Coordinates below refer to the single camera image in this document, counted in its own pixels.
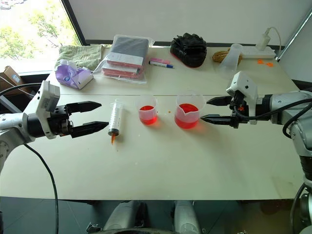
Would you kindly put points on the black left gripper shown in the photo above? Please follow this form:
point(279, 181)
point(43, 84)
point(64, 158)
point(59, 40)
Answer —
point(59, 120)

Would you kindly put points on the brown twine coil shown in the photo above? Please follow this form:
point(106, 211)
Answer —
point(219, 56)

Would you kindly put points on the small beaker with red liquid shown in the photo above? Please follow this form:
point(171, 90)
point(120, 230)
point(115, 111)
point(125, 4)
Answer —
point(147, 111)

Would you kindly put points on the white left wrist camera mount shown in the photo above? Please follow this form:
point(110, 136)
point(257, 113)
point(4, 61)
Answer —
point(47, 100)

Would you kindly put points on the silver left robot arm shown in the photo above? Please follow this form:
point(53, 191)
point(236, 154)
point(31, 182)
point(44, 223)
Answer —
point(14, 126)

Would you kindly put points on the white power strip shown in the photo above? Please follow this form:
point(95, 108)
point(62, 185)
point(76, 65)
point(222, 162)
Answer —
point(258, 52)

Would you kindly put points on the clear plastic syringe orange tip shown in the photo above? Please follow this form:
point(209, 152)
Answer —
point(115, 119)

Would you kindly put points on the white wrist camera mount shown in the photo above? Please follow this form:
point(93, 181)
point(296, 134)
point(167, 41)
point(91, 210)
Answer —
point(47, 100)
point(245, 90)

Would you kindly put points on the black gloves pile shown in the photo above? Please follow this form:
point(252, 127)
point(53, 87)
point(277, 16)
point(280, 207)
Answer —
point(190, 50)

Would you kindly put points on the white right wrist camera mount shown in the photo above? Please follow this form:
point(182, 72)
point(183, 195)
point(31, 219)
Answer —
point(245, 90)

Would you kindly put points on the purple tissue pack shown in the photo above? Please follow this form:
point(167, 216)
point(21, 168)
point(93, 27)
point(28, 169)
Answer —
point(73, 75)

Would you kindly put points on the grey robot leg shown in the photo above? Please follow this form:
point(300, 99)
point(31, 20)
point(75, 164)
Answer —
point(186, 217)
point(126, 217)

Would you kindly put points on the pink and blue marker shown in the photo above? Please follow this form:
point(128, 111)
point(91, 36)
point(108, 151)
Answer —
point(161, 63)

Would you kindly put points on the clear bag with books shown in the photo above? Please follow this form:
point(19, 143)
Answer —
point(125, 58)

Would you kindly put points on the green cloth towel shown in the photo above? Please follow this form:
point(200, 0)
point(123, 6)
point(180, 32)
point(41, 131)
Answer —
point(81, 55)

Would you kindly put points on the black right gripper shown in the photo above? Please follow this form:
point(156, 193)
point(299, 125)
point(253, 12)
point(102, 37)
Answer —
point(237, 109)

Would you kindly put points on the grey left robot leg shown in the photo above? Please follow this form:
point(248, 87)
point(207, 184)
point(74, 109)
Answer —
point(126, 217)

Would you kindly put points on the brown cardboard box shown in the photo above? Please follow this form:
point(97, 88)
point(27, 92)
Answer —
point(11, 80)

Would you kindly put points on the empty clear plastic cup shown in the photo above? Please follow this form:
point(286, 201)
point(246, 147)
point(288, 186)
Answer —
point(230, 58)

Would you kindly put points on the grey right robot leg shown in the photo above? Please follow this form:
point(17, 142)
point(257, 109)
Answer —
point(186, 217)

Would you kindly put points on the small orange plastic piece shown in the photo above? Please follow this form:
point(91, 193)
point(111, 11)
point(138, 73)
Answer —
point(269, 64)
point(261, 62)

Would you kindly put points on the large beaker with red liquid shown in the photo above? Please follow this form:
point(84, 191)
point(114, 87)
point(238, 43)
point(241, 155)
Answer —
point(188, 112)

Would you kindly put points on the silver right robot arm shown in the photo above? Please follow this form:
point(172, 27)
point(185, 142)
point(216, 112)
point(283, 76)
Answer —
point(290, 114)

